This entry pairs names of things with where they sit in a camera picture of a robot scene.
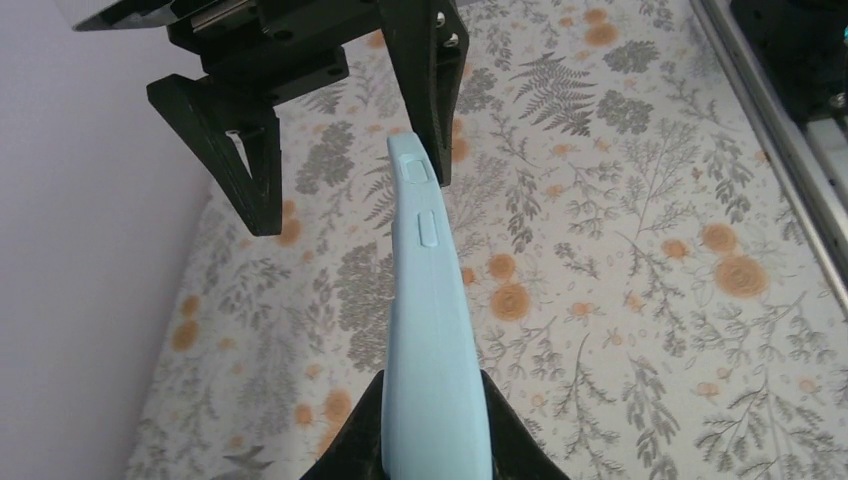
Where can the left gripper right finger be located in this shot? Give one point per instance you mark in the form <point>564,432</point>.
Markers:
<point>515,452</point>

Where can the phone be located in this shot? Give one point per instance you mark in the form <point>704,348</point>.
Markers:
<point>434,421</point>

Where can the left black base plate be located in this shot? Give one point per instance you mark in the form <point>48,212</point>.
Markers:
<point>802,46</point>

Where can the aluminium rail frame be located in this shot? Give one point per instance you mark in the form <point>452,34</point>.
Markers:
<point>810,160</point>

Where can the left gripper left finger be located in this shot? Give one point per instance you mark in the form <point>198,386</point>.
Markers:
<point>355,452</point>

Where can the floral patterned table mat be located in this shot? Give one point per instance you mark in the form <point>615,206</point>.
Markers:
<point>641,290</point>

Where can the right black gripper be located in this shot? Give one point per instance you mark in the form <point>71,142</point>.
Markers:
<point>259,54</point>

